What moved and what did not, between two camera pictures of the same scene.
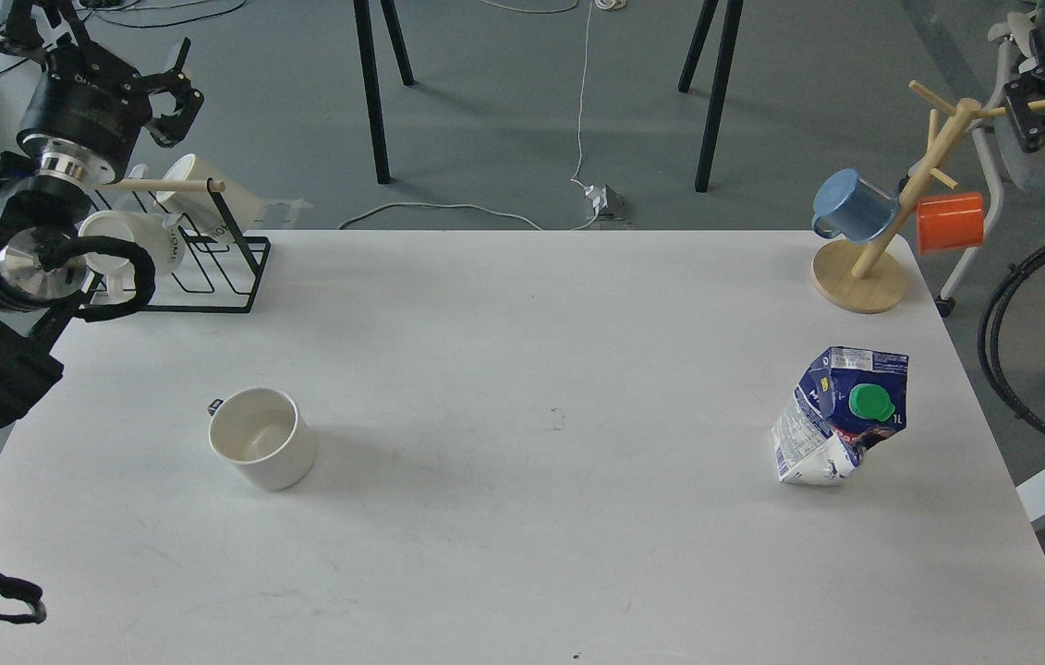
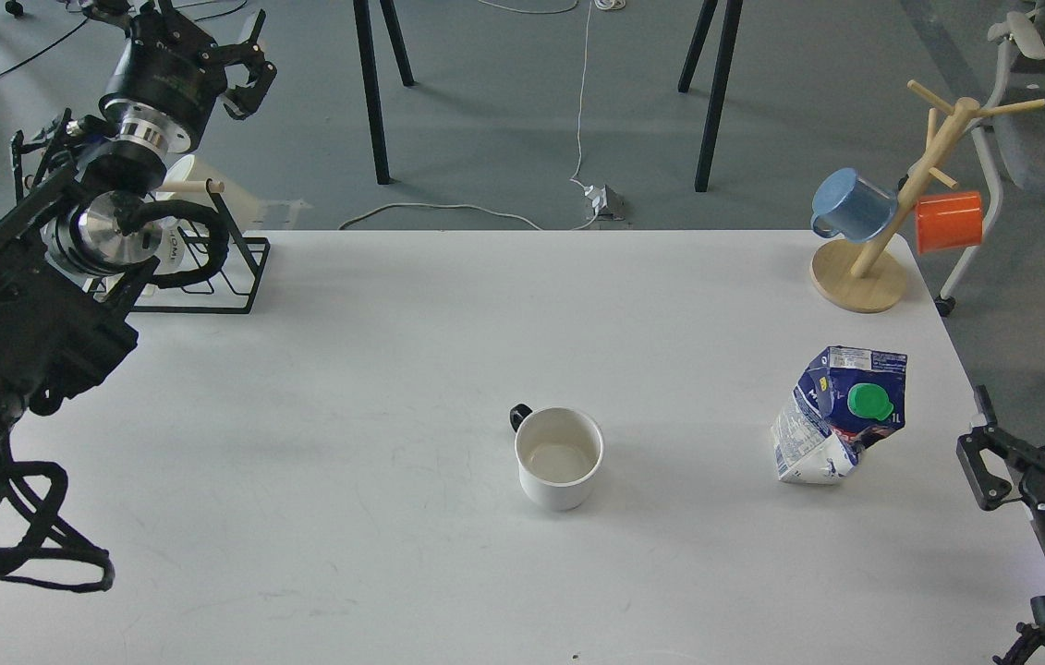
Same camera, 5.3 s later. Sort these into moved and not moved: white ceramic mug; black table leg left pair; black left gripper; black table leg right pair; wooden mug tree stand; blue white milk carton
Moved: white ceramic mug; black left gripper
Not moved: blue white milk carton; black table leg right pair; black table leg left pair; wooden mug tree stand
